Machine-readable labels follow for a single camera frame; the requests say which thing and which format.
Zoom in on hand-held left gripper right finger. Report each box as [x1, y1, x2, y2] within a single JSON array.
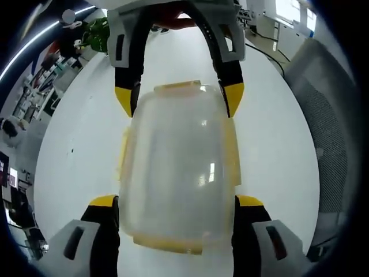
[[235, 194, 311, 277]]

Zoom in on clear container with yellow buckles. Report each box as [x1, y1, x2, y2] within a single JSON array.
[[118, 79, 243, 256]]

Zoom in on person's right hand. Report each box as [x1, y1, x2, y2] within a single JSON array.
[[152, 16, 200, 31]]

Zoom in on green potted plant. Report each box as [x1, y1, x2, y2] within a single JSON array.
[[82, 16, 112, 53]]

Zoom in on small bright screen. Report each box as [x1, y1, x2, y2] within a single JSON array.
[[8, 166, 20, 188]]

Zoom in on grey mesh office chair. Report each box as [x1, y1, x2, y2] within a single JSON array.
[[284, 37, 359, 227]]

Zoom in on long curved ceiling light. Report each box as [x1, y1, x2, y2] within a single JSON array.
[[0, 5, 100, 83]]

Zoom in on black floor cable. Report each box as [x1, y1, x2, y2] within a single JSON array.
[[244, 28, 292, 74]]

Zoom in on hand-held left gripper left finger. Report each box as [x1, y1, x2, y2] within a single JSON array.
[[37, 194, 121, 277]]

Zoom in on white cabinet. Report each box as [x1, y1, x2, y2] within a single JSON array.
[[255, 8, 314, 60]]

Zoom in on white storage shelves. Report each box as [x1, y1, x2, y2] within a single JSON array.
[[14, 54, 83, 123]]

